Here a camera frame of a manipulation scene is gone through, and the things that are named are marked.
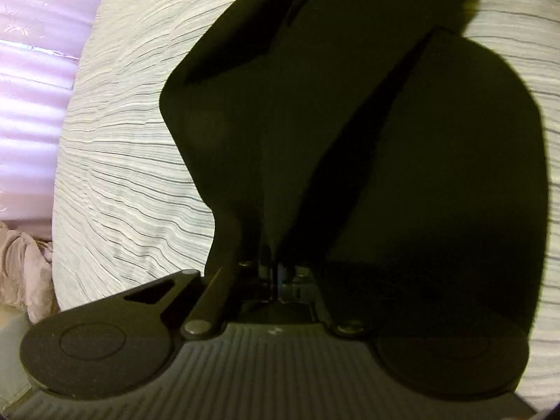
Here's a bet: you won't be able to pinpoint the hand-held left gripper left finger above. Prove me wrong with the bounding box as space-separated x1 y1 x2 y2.
124 261 257 341

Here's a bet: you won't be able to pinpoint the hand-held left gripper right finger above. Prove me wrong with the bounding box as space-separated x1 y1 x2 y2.
280 264 366 339

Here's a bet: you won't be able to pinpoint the black pants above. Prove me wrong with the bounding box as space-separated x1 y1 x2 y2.
160 0 550 337

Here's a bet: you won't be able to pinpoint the striped white bed sheet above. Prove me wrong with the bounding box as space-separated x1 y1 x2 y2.
51 0 560 407

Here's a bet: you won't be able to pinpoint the crumpled pink blanket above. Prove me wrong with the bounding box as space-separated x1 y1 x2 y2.
0 221 56 325

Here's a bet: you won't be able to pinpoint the pale pink curtain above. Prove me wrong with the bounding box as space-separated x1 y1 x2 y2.
0 0 120 225

